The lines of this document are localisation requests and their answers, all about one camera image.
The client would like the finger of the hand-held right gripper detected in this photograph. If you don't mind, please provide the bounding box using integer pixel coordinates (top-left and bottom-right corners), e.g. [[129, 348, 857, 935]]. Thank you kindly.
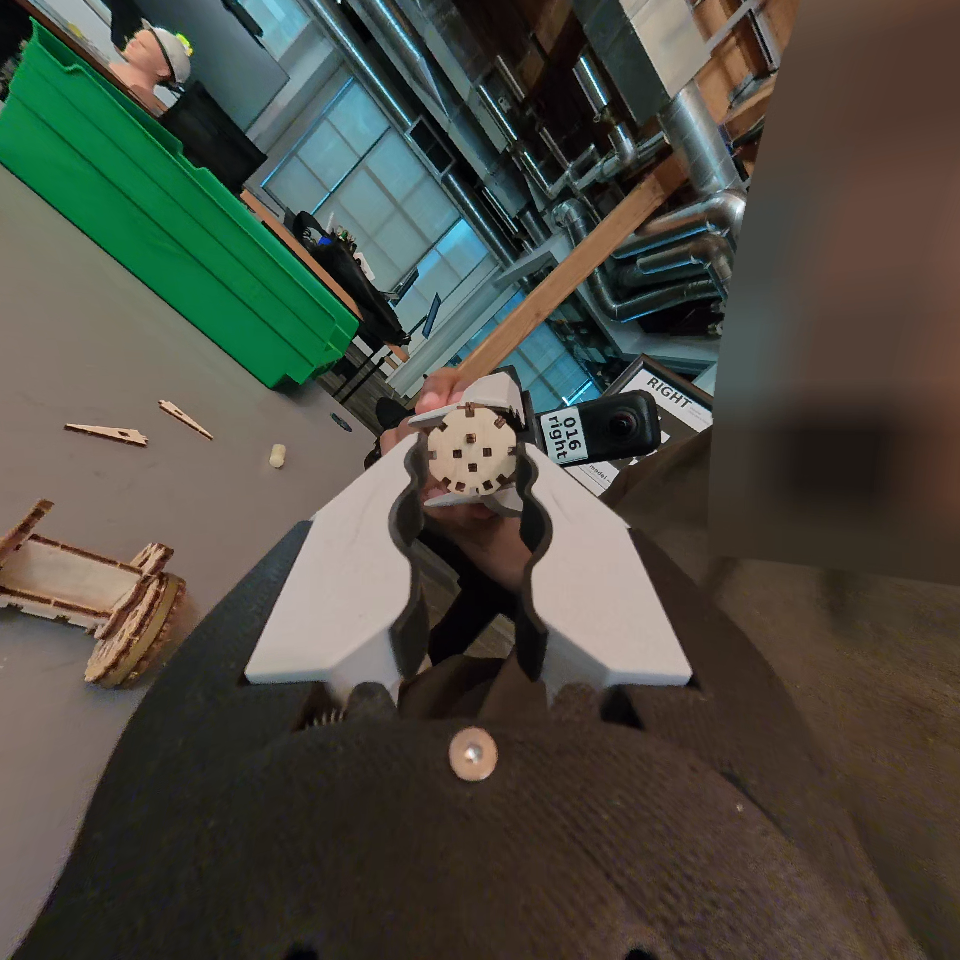
[[422, 486, 528, 520], [407, 375, 526, 430]]

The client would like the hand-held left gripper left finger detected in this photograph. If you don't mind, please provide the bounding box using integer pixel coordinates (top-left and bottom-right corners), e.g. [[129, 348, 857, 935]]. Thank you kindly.
[[244, 441, 432, 695]]

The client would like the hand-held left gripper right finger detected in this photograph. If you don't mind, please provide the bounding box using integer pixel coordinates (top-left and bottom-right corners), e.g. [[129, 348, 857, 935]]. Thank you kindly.
[[516, 441, 694, 697]]

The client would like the round wooden gear disc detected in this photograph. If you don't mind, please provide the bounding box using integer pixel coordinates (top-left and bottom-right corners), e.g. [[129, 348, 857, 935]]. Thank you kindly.
[[425, 404, 520, 497]]

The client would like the wooden wheel sub-assembly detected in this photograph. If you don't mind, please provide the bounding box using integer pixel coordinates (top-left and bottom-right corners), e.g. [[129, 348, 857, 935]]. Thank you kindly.
[[0, 498, 188, 690]]

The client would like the person's right hand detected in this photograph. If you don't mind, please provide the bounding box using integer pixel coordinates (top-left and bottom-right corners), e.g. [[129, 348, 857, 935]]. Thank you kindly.
[[377, 366, 543, 595]]

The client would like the framed marker sign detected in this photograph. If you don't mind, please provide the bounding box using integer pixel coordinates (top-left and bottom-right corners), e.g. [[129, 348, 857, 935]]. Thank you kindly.
[[598, 354, 715, 498]]

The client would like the wooden support beam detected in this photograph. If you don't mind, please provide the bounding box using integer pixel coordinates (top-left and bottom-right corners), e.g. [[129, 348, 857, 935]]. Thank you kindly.
[[452, 157, 704, 382]]

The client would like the black bag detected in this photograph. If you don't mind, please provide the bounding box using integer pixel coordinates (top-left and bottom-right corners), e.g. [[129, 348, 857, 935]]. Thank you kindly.
[[288, 210, 411, 348]]

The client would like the thin wooden wedge piece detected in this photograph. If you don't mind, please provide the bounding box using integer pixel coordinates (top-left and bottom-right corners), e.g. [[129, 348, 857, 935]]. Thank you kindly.
[[63, 423, 150, 450], [156, 399, 216, 442]]

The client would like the green plastic bin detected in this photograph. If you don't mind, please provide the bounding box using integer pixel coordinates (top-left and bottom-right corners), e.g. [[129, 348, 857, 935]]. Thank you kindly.
[[0, 18, 363, 392]]

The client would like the mannequin head with helmet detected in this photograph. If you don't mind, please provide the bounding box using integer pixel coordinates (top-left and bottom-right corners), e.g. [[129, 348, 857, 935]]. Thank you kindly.
[[108, 18, 194, 96]]

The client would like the silver ventilation duct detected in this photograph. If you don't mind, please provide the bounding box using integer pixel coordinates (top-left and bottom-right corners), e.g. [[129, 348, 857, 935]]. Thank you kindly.
[[547, 82, 751, 325]]

